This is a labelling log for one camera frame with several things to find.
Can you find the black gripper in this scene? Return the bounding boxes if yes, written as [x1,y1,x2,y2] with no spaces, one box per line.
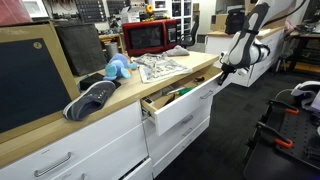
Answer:
[217,63,237,86]

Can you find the white drawer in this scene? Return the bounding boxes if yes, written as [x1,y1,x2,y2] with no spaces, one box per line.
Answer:
[141,66,231,136]

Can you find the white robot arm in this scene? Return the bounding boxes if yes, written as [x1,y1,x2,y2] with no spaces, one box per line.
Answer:
[218,0,306,85]

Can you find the black small clip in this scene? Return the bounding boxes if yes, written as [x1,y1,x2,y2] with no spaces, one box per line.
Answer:
[194,77,205,82]

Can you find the white side cabinet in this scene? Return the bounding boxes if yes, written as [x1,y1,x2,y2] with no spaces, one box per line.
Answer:
[205,27,284,87]

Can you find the grey crumpled rag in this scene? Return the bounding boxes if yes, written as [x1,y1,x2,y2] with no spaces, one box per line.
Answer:
[166,45,189,57]

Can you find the black office chair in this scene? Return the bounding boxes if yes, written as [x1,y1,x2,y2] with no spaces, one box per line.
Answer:
[178,15,199,48]

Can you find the black bag on counter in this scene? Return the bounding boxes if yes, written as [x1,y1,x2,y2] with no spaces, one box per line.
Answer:
[225,9,245,34]

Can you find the yellow black pliers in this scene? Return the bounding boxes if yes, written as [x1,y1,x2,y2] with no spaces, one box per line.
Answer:
[163,94,176,106]

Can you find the patterned white cloth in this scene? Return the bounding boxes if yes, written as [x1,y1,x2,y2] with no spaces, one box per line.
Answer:
[131,54,193,83]

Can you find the white wooden-top cabinet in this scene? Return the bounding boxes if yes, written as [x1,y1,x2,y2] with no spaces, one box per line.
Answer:
[0,52,218,180]

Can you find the red microwave oven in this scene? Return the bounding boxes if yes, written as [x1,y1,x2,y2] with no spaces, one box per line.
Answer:
[122,19,177,56]

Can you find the black cart with clamps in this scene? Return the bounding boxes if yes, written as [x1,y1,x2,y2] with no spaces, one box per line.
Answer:
[243,100,320,180]

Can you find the yellow power tool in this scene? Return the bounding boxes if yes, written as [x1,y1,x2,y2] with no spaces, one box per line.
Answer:
[139,4,170,22]

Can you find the blue plush toy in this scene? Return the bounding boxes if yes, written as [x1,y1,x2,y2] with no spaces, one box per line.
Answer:
[104,53,137,81]

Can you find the metal cup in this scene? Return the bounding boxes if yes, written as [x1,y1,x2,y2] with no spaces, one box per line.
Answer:
[106,42,118,59]

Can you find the grey sneaker shoe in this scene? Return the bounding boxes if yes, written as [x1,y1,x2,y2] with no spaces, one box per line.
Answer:
[63,80,116,121]

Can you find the black wallet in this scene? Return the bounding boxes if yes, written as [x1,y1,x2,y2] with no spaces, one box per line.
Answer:
[78,73,121,90]

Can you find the dark grey fabric bin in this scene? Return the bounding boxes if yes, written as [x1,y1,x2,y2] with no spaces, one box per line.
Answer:
[55,24,107,76]

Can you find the cardboard box with dark panel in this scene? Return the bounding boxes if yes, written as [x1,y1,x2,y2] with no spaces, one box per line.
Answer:
[0,22,79,143]

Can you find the green handled screwdriver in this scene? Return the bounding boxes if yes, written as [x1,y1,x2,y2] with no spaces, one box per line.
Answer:
[166,87,195,95]

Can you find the white glass-door wall cabinet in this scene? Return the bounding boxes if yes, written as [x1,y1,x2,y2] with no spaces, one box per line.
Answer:
[148,0,193,31]

